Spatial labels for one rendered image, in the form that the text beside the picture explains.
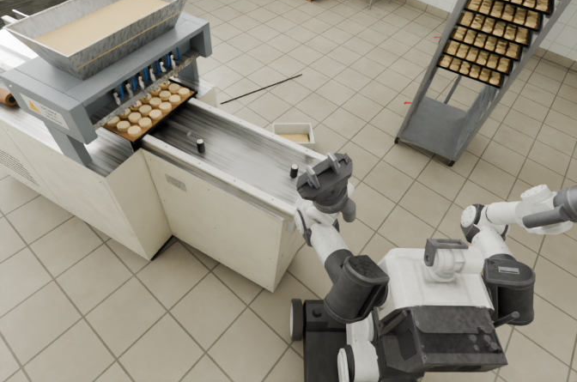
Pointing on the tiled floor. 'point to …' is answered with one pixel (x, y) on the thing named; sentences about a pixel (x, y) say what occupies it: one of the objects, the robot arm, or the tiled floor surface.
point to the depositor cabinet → (136, 214)
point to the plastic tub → (296, 133)
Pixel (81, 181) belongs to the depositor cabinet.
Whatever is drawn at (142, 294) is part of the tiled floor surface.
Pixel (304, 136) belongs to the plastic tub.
